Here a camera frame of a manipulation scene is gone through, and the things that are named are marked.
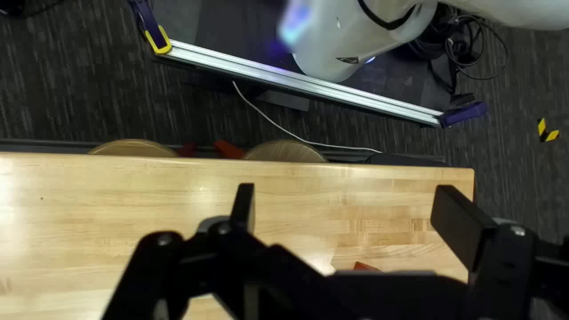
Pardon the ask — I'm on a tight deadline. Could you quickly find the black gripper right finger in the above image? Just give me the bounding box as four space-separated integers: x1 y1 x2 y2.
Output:
430 186 498 271

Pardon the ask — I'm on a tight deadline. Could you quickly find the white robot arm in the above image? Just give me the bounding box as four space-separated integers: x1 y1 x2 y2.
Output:
254 0 569 280

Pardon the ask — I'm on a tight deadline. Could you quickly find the round wooden stool right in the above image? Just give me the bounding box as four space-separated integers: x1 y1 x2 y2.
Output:
244 141 326 164

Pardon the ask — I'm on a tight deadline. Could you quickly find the orange block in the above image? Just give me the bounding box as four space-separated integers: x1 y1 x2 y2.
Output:
354 262 381 273

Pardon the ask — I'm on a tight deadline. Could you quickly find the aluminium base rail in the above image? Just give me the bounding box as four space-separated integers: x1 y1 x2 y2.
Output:
166 40 441 127

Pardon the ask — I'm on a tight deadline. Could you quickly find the black cable bundle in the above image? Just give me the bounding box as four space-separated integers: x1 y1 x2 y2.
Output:
407 6 512 100

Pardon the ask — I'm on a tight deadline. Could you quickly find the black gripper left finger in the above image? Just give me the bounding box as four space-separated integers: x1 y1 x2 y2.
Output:
230 184 254 232

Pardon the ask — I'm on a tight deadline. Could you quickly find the yellow purple clamp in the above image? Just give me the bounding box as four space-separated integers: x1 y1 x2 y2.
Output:
126 0 173 56

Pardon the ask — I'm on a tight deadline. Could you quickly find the round wooden stool left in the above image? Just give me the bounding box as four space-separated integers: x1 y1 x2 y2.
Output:
91 139 176 159

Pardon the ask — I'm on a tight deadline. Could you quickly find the purple rail clamp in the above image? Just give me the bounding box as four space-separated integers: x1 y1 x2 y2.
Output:
439 102 487 129

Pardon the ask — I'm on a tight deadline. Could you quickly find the white cable on floor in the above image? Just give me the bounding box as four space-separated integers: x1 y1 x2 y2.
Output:
230 81 384 157

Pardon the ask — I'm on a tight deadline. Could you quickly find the round wooden stool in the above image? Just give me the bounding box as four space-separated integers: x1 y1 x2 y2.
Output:
244 141 326 164
91 139 176 159

